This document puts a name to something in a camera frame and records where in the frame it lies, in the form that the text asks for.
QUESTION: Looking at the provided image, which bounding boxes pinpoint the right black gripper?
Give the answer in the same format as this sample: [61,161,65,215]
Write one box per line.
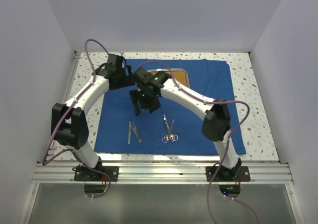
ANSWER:
[131,86,161,115]

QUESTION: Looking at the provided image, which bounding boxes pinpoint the steel scalpel handle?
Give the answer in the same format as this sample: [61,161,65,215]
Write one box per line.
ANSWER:
[128,124,132,144]

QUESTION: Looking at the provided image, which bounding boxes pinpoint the blue surgical cloth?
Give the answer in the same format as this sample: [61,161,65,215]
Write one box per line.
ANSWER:
[94,60,235,156]

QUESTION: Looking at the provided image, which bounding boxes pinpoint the steel surgical scissors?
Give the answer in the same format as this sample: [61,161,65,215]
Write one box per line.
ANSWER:
[163,114,168,134]

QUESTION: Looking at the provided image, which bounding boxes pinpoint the steel forceps clamp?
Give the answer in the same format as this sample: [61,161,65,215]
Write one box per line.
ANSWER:
[161,134,178,143]
[167,120,174,134]

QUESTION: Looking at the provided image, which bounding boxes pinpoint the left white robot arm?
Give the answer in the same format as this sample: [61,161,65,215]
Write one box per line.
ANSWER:
[50,54,135,181]

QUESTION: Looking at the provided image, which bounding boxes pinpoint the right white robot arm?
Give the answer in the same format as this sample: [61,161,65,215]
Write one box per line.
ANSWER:
[130,67,241,181]

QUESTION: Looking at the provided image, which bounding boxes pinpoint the steel tray orange liner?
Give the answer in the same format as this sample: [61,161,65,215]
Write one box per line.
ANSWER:
[147,69,190,88]

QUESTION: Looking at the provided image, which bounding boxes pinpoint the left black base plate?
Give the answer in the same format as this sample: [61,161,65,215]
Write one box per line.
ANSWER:
[72,164,119,182]

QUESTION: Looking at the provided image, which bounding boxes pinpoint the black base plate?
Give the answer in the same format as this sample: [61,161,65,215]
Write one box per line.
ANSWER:
[72,164,119,182]
[205,158,251,182]

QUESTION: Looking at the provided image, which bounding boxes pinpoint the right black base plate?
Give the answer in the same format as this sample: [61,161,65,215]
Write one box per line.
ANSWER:
[205,158,251,182]

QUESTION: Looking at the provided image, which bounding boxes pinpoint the aluminium front rail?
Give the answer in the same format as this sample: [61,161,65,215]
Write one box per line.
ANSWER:
[31,161,294,184]

